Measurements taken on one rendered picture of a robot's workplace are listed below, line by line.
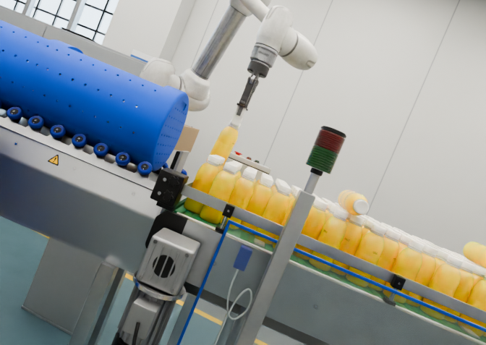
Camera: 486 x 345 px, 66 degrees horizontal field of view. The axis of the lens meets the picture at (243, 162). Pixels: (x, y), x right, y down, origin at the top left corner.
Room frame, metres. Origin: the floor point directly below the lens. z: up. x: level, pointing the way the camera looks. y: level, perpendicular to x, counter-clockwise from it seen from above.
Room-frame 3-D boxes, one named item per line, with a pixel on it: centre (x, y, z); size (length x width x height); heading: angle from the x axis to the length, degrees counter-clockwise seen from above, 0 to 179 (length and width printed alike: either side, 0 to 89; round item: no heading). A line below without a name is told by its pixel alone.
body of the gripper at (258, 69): (1.36, 0.08, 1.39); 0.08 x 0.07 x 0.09; 178
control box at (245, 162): (1.55, -0.02, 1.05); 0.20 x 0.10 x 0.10; 88
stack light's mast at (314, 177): (0.89, -0.17, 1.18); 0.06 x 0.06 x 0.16
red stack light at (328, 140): (0.89, -0.17, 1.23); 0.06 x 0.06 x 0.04
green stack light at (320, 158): (0.89, -0.17, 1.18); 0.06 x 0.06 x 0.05
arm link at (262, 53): (1.36, 0.08, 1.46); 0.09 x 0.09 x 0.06
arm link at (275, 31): (1.37, 0.07, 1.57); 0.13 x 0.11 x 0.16; 133
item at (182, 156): (1.27, 0.20, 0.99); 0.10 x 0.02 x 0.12; 178
